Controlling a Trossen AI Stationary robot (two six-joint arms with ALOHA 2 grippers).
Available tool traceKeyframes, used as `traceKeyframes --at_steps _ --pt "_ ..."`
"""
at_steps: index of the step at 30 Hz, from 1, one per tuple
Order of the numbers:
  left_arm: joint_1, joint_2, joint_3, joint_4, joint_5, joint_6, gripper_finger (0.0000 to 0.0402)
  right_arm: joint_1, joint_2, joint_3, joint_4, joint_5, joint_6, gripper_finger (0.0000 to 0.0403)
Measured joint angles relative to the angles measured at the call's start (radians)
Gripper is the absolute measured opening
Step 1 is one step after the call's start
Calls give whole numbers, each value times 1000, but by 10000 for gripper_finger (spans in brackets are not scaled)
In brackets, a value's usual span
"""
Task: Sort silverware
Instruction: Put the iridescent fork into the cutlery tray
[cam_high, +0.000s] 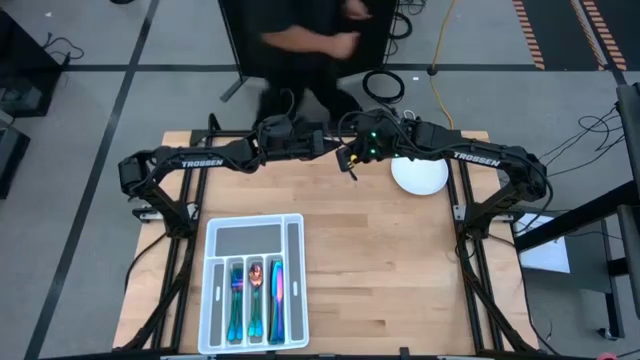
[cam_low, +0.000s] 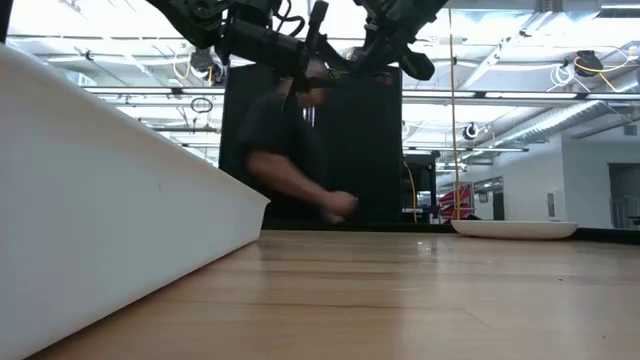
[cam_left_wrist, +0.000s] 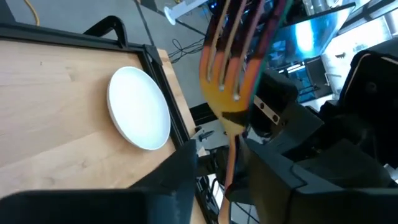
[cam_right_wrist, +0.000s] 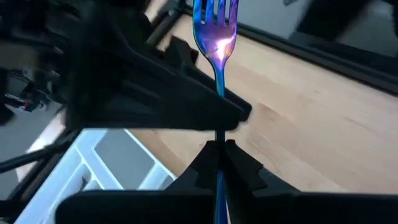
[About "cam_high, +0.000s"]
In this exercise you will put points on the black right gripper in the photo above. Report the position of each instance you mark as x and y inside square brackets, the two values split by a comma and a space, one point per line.
[375, 152]

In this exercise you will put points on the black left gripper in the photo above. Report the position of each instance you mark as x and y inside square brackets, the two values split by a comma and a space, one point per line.
[300, 147]

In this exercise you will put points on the white paper sheet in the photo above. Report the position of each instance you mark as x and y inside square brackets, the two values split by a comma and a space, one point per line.
[545, 255]

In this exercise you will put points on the black metal rig frame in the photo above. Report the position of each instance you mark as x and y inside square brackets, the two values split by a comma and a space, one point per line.
[220, 133]

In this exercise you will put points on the person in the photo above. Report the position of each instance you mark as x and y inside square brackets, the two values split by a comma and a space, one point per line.
[300, 65]

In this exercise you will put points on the person's hand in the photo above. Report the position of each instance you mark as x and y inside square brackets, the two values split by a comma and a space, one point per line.
[346, 45]
[357, 10]

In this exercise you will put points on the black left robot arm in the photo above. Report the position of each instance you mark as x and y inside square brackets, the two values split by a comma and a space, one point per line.
[200, 162]

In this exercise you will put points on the white cutlery tray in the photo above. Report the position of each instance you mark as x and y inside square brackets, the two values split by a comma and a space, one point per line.
[235, 240]

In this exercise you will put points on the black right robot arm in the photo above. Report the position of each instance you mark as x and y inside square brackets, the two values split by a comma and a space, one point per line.
[475, 157]

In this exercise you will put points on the black equipment box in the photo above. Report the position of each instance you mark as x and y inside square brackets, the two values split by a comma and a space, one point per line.
[12, 160]

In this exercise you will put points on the person's forearm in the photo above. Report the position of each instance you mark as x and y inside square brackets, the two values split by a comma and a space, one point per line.
[295, 39]

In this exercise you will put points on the black folding screen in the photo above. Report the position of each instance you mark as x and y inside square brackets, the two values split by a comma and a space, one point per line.
[232, 45]

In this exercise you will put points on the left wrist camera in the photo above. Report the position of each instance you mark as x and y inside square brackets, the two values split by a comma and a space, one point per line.
[277, 127]

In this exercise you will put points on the white round plate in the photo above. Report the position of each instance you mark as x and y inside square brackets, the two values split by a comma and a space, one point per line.
[420, 177]

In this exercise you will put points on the red round object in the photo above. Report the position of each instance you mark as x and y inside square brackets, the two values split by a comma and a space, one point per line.
[607, 357]

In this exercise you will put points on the black cabinet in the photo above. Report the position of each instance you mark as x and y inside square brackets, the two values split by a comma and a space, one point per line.
[20, 60]

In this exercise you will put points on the black metal stand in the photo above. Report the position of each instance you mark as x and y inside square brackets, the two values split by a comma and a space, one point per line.
[575, 220]

